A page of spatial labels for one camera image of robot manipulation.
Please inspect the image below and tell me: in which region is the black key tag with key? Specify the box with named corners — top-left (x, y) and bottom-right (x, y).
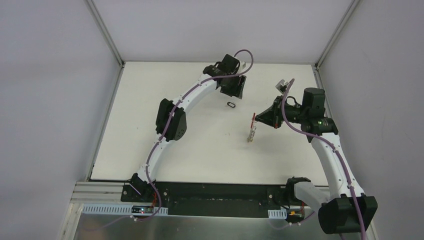
top-left (226, 101), bottom-right (236, 109)

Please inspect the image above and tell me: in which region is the red-handled metal key holder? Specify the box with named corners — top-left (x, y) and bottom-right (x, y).
top-left (247, 112), bottom-right (257, 139)

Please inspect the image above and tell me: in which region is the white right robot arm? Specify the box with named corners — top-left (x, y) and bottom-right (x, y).
top-left (254, 86), bottom-right (378, 240)

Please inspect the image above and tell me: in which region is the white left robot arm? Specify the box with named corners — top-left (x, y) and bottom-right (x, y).
top-left (128, 54), bottom-right (252, 203)

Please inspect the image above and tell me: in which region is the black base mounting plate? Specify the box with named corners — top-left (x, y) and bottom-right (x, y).
top-left (120, 180), bottom-right (302, 218)

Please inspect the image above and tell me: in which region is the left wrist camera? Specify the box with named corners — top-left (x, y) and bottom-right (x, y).
top-left (238, 61), bottom-right (246, 72)

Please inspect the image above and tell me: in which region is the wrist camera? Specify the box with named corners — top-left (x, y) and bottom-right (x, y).
top-left (238, 61), bottom-right (246, 72)
top-left (275, 79), bottom-right (290, 95)

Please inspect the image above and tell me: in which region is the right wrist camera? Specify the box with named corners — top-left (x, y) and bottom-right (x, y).
top-left (275, 79), bottom-right (290, 95)

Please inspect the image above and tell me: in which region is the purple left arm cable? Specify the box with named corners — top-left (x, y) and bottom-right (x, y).
top-left (82, 49), bottom-right (255, 229)

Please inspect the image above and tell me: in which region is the white cable duct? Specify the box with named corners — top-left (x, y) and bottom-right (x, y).
top-left (81, 203), bottom-right (169, 217)

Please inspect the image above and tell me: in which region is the aluminium frame rail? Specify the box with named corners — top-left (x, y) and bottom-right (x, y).
top-left (70, 181), bottom-right (124, 204)

